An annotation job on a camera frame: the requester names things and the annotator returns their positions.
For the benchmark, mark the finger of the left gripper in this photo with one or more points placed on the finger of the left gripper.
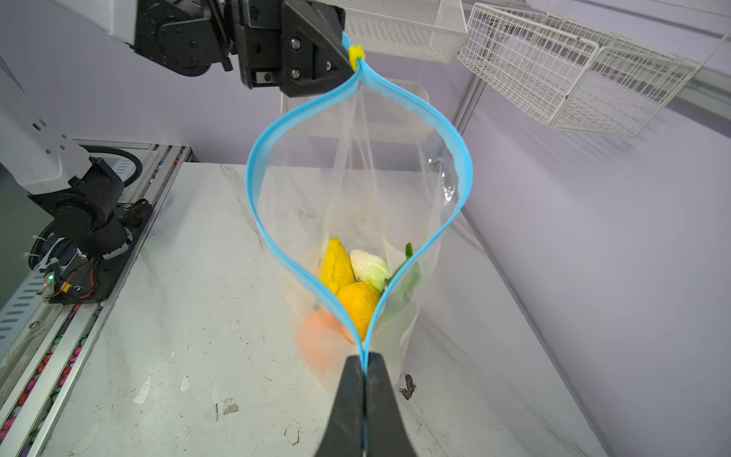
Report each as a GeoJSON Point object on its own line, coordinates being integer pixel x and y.
{"type": "Point", "coordinates": [314, 58]}

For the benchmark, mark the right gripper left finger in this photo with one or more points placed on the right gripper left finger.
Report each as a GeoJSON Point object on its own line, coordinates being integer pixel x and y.
{"type": "Point", "coordinates": [344, 433]}

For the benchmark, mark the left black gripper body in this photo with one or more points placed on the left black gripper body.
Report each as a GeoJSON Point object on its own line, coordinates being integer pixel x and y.
{"type": "Point", "coordinates": [188, 37]}

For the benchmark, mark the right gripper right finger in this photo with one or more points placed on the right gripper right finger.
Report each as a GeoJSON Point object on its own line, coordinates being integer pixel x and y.
{"type": "Point", "coordinates": [384, 429]}

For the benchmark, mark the orange tangerine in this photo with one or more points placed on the orange tangerine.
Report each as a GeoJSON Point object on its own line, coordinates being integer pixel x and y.
{"type": "Point", "coordinates": [321, 342]}

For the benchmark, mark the clear zip top bag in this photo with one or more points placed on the clear zip top bag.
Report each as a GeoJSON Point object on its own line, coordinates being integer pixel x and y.
{"type": "Point", "coordinates": [377, 167]}

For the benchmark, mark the yellow lemon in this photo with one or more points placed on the yellow lemon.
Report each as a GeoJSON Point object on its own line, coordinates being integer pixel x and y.
{"type": "Point", "coordinates": [360, 301]}

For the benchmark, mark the yellow corn cob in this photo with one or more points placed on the yellow corn cob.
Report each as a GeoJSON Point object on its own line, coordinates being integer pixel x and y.
{"type": "Point", "coordinates": [337, 270]}

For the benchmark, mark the white radish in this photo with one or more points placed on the white radish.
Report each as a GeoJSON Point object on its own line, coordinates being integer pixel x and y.
{"type": "Point", "coordinates": [373, 269]}

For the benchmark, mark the white mesh two-tier shelf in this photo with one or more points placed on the white mesh two-tier shelf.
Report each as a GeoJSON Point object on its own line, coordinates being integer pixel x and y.
{"type": "Point", "coordinates": [427, 30]}

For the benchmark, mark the white wire wall basket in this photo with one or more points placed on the white wire wall basket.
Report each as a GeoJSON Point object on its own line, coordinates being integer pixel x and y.
{"type": "Point", "coordinates": [569, 76]}

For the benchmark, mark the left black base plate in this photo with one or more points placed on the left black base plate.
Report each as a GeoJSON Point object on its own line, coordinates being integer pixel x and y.
{"type": "Point", "coordinates": [69, 275]}

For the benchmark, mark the aluminium front rail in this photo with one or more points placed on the aluminium front rail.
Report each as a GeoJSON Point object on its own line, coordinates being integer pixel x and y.
{"type": "Point", "coordinates": [47, 345]}

